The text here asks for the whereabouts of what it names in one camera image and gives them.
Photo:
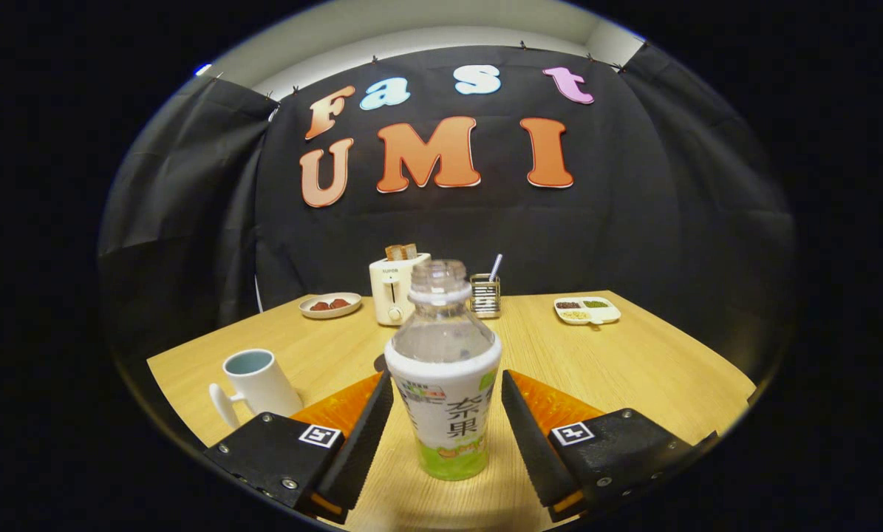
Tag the small white plate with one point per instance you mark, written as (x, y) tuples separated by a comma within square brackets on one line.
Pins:
[(330, 306)]

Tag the round brown coaster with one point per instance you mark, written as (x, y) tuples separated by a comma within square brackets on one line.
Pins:
[(380, 363)]

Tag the clear juice bottle white label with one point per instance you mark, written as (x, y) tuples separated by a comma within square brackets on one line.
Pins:
[(445, 399)]

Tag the white ceramic cup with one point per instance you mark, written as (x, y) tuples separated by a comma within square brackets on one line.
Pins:
[(264, 384)]

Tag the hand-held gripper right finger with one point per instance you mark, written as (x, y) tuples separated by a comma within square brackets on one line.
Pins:
[(533, 443)]

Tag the white toaster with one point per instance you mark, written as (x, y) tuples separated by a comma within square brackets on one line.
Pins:
[(393, 292)]

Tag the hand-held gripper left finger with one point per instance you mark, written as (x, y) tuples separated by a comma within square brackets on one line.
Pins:
[(360, 443)]

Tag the white divided snack tray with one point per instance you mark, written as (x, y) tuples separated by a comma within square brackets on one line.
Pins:
[(587, 310)]

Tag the wooden table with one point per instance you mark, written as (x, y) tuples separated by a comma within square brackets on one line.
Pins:
[(618, 369)]

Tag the black backdrop cloth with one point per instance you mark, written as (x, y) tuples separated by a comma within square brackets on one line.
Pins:
[(596, 236)]

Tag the white drinking straw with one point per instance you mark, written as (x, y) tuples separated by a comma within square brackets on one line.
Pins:
[(496, 266)]

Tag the toast slices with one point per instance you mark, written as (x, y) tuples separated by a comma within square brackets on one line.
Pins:
[(401, 252)]

